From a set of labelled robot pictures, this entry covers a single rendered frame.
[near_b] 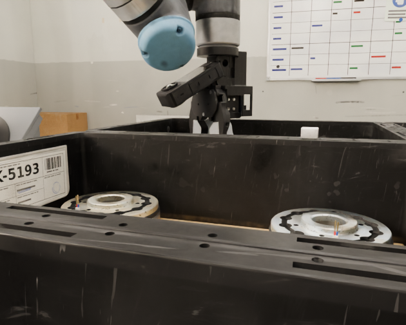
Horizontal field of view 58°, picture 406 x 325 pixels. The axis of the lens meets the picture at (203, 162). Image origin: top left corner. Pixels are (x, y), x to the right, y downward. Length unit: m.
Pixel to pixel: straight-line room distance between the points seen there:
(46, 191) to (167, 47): 0.23
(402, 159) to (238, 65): 0.35
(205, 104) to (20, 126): 0.32
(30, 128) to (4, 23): 3.62
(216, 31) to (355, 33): 2.95
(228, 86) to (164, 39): 0.17
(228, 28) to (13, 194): 0.40
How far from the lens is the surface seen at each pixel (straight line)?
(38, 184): 0.43
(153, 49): 0.49
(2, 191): 0.39
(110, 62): 4.01
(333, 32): 3.51
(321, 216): 0.36
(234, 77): 0.65
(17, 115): 0.74
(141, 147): 0.44
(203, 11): 0.63
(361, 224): 0.36
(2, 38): 4.25
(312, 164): 0.40
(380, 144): 0.40
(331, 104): 3.49
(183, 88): 0.58
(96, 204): 0.39
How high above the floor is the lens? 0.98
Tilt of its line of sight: 10 degrees down
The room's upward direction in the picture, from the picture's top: straight up
